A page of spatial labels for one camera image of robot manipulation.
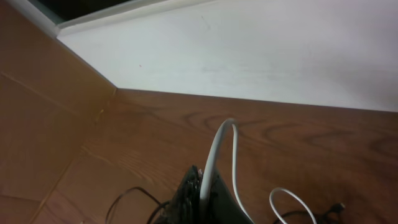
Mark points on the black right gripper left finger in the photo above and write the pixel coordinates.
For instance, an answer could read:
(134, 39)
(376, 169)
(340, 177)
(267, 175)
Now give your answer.
(183, 207)

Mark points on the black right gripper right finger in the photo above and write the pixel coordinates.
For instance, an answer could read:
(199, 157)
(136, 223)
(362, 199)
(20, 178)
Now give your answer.
(223, 208)

